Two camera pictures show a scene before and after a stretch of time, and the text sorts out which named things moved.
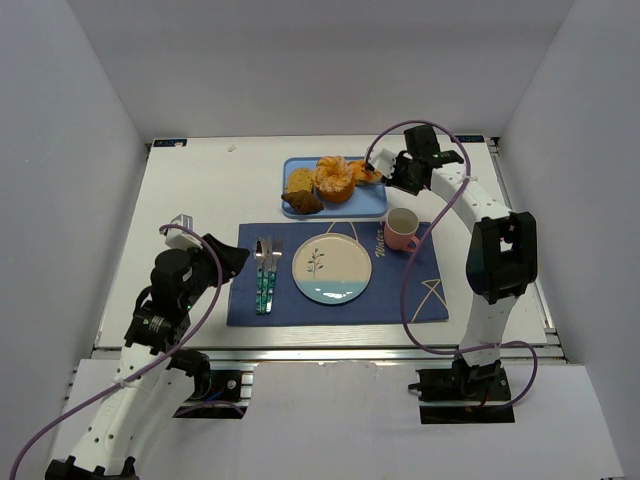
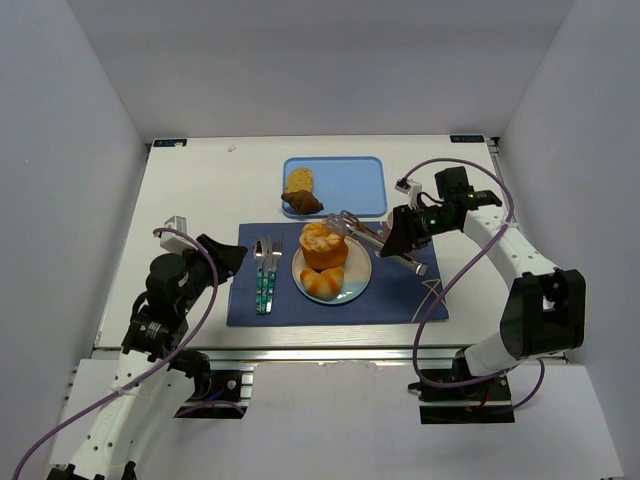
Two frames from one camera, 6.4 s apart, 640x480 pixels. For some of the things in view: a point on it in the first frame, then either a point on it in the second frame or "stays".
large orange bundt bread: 334,179 → 322,248
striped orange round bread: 364,175 → 325,285
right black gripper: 398,171 → 410,231
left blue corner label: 166,143 stays
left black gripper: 211,261 stays
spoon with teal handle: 259,250 stays
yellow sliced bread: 301,179 stays
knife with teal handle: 265,278 stays
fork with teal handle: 277,252 stays
